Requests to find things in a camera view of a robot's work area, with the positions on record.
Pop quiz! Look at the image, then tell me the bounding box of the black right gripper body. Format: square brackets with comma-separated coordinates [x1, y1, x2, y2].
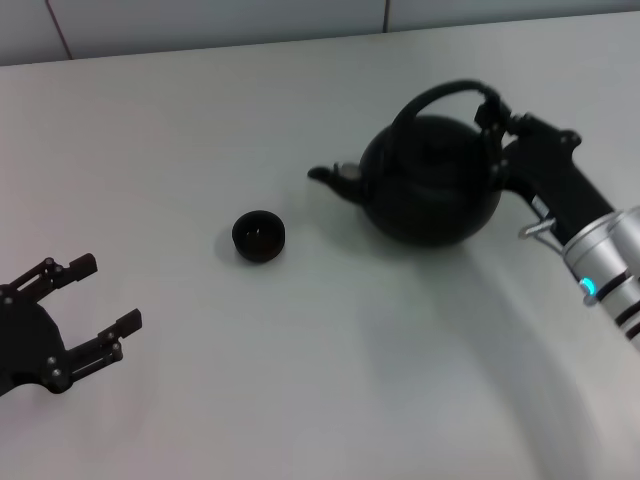
[501, 114, 616, 247]

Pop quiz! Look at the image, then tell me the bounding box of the small black teacup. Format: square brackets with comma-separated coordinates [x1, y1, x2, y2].
[231, 210, 287, 264]

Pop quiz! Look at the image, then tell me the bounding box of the white partition panel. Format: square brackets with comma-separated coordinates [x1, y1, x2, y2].
[0, 0, 71, 68]
[47, 0, 396, 61]

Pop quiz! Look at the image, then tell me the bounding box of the grey cable with plug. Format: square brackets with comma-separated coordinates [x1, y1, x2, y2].
[518, 217, 564, 251]

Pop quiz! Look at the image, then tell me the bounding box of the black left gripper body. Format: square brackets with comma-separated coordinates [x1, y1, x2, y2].
[0, 283, 69, 396]

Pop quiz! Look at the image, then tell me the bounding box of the black round teapot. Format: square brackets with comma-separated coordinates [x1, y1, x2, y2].
[307, 78, 504, 247]

